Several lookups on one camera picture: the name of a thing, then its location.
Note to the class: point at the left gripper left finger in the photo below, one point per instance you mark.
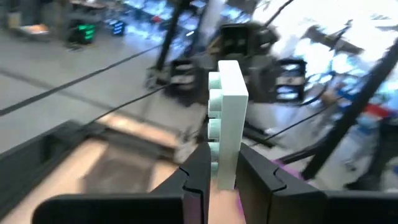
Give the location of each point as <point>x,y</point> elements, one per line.
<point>196,180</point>

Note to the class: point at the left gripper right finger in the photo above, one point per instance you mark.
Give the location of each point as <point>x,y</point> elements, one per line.
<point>264,193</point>

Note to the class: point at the mint toy brick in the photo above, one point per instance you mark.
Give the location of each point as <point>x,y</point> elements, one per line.
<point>231,124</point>

